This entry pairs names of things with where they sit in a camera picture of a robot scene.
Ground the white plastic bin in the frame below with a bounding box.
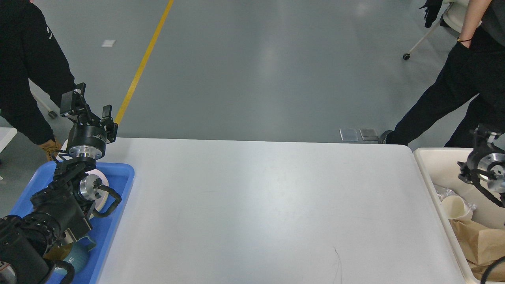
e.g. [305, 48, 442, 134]
[413, 148, 505, 284]

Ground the large brown paper bag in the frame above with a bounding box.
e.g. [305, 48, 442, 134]
[467, 261, 505, 282]

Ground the aluminium foil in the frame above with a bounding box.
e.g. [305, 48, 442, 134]
[433, 184, 477, 211]

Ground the white side table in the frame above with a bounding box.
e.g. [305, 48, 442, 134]
[0, 127, 17, 152]

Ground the pink plate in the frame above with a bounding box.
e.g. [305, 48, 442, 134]
[86, 169, 109, 211]

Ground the blue plastic tray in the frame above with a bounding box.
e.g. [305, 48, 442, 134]
[10, 162, 134, 284]

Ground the dark green mug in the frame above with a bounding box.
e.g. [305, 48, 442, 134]
[43, 234, 96, 276]

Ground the white office chair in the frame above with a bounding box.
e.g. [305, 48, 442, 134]
[402, 0, 469, 61]

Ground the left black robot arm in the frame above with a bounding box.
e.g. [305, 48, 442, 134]
[0, 83, 122, 284]

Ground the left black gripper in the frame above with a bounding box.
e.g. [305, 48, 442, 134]
[60, 83, 118, 160]

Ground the person in black left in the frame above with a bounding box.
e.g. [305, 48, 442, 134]
[0, 0, 77, 161]

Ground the paper cup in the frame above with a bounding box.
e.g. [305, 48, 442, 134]
[440, 195, 473, 222]

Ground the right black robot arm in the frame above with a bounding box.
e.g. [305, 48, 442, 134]
[458, 124, 505, 208]

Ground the person in black walking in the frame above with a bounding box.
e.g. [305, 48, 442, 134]
[379, 0, 505, 148]

